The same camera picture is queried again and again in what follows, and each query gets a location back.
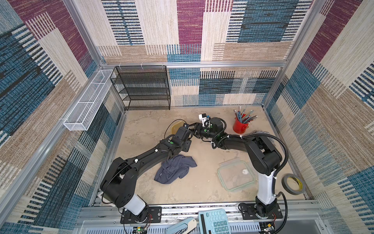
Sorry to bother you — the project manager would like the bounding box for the dark blue cloth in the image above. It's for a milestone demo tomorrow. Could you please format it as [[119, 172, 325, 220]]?
[[154, 155, 197, 184]]

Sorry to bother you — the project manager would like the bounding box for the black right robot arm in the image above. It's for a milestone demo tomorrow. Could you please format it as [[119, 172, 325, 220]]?
[[191, 118, 289, 218]]

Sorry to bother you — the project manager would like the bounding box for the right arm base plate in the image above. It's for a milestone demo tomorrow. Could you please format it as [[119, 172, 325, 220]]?
[[238, 202, 283, 220]]

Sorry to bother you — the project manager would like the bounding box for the black mesh shelf rack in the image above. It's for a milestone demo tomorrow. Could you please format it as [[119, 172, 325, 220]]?
[[111, 65, 171, 111]]

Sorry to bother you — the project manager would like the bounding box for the white wire basket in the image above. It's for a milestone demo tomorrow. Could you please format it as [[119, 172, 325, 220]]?
[[63, 70, 113, 131]]

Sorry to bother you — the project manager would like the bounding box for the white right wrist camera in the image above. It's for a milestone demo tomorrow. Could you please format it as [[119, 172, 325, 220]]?
[[199, 113, 210, 127]]

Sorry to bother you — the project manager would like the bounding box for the yellow lunch box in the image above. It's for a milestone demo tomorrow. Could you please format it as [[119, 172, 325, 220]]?
[[170, 120, 185, 135]]

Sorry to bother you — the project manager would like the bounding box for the clear lid green rim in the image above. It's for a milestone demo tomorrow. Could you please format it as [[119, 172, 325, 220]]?
[[217, 158, 257, 192]]

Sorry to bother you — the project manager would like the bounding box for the red pencil cup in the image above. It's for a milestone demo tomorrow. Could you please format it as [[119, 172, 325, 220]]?
[[233, 117, 249, 134]]

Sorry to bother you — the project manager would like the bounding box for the teal calculator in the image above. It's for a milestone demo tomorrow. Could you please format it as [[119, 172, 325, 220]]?
[[198, 209, 231, 234]]

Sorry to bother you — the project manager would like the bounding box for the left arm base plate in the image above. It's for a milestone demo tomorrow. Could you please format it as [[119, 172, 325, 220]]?
[[120, 206, 162, 224]]

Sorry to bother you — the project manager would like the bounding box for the light blue handheld device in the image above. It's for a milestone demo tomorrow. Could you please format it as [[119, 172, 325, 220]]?
[[165, 217, 197, 234]]

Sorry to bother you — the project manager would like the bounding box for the grey tape roll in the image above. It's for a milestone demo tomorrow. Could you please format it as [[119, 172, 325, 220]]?
[[281, 174, 306, 196]]

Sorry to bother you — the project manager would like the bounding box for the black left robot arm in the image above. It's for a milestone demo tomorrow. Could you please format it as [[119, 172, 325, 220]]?
[[100, 123, 192, 222]]

